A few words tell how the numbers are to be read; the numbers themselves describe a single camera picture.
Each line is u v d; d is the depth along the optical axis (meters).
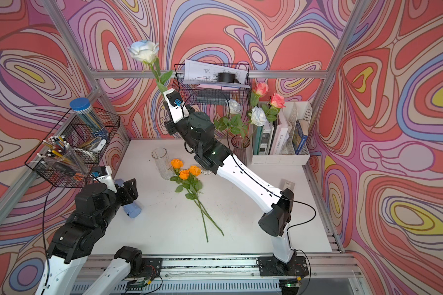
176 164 1.02
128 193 0.57
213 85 0.78
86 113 0.71
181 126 0.54
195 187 0.96
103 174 0.54
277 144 0.97
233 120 0.79
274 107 0.77
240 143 0.93
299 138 1.02
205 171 1.04
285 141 0.96
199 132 0.46
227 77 0.82
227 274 0.73
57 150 0.58
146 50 0.46
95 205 0.44
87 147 0.73
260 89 0.82
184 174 0.98
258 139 0.91
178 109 0.49
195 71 0.85
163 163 0.90
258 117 0.69
